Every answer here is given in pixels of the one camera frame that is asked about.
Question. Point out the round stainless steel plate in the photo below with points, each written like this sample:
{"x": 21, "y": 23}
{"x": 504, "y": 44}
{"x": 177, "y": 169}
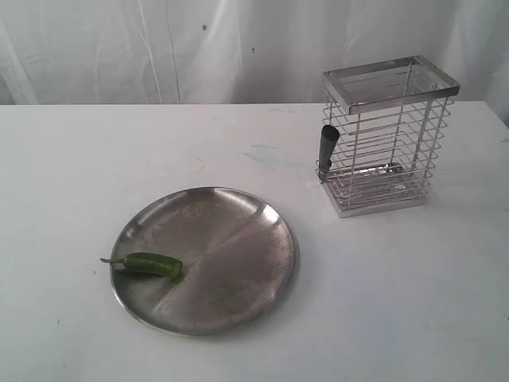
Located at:
{"x": 239, "y": 256}

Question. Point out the wire metal utensil holder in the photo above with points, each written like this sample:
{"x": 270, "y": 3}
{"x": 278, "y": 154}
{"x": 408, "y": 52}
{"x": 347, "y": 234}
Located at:
{"x": 391, "y": 116}

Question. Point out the black kitchen knife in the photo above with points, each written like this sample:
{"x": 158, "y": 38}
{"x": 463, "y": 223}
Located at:
{"x": 329, "y": 137}

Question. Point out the green chili pepper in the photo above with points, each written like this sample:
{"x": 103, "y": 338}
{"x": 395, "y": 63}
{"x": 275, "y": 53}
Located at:
{"x": 149, "y": 263}

